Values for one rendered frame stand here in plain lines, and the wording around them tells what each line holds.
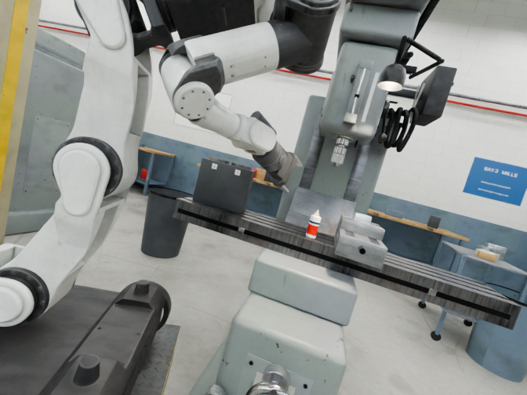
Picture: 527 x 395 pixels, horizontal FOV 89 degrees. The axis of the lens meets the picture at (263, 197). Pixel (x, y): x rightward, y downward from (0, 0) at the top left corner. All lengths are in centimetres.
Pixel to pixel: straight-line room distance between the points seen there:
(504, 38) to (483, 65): 50
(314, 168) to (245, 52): 99
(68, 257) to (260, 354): 54
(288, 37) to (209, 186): 72
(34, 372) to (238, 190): 78
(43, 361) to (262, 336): 51
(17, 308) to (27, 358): 12
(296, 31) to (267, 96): 509
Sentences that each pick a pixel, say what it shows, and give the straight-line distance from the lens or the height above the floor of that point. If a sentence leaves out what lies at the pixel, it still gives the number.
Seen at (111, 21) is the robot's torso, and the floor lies 132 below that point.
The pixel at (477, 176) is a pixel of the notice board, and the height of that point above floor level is 190.
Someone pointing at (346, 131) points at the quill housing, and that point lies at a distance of 103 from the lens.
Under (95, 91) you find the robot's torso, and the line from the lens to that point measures 73.
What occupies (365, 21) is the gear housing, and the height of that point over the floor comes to 167.
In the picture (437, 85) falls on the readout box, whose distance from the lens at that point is 143.
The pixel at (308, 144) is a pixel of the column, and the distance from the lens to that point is 148.
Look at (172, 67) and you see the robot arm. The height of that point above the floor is 126.
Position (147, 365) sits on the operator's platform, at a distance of 109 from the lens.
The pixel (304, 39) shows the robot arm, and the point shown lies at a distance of 62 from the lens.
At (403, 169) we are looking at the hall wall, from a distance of 547.
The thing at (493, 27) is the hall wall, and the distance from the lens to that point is 647.
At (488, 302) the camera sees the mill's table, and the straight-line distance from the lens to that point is 117.
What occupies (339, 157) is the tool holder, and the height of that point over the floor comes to 123.
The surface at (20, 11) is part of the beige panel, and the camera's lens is 206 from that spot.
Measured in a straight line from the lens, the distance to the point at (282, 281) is 91.
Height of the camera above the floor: 112
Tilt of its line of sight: 6 degrees down
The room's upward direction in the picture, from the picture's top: 15 degrees clockwise
